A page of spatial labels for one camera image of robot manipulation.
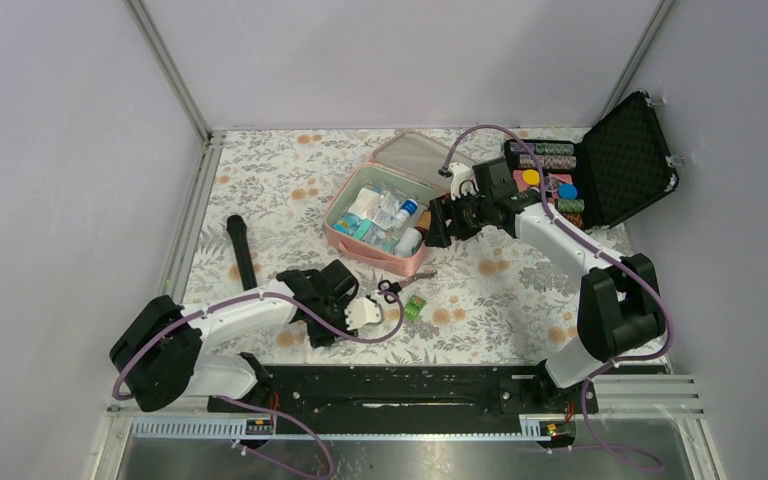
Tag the floral table mat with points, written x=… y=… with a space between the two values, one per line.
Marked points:
x=493 y=300

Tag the bandage packet with teal card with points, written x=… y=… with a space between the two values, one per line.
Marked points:
x=366 y=231

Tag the pink medicine kit case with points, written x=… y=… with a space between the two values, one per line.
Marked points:
x=408 y=164

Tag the black thermometer orange tip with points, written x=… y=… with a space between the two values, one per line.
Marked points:
x=236 y=229

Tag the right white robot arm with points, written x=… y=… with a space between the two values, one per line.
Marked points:
x=619 y=305

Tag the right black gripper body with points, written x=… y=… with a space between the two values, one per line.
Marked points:
x=470 y=215

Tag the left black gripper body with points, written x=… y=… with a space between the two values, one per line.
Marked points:
x=335 y=314

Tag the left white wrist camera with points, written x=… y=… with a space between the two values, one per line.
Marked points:
x=363 y=311

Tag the white plastic bottle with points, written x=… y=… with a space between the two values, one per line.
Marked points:
x=408 y=243

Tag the brown syrup bottle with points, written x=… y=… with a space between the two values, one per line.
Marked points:
x=424 y=222

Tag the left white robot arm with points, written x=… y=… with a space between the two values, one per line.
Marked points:
x=166 y=352

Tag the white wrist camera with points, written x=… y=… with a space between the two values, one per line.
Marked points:
x=363 y=311
x=461 y=180

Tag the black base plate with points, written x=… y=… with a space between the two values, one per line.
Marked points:
x=416 y=400

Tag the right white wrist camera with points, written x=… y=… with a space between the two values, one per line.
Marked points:
x=461 y=180

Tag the small green box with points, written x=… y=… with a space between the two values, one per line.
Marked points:
x=413 y=308

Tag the small blue label bottle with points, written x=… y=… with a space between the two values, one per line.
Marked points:
x=407 y=209

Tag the black handled scissors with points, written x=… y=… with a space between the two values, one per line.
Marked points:
x=395 y=287

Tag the white sachets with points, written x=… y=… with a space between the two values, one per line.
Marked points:
x=377 y=204

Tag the black poker chip case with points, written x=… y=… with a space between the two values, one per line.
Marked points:
x=620 y=167

